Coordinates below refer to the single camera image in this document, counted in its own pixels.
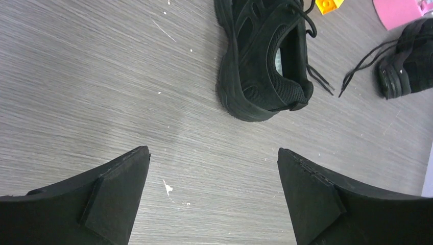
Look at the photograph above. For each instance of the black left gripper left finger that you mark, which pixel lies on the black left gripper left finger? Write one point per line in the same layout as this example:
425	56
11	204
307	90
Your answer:
98	206

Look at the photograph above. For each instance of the yellow toy brick block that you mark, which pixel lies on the yellow toy brick block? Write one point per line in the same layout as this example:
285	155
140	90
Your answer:
326	6

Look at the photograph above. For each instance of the black suede sneaker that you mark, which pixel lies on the black suede sneaker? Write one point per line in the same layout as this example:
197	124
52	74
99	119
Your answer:
265	69
403	65

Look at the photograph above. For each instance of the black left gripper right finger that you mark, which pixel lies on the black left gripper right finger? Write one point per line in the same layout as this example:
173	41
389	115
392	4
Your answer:
329	208

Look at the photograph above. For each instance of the pink metronome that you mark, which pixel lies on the pink metronome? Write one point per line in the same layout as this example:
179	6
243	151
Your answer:
396	13

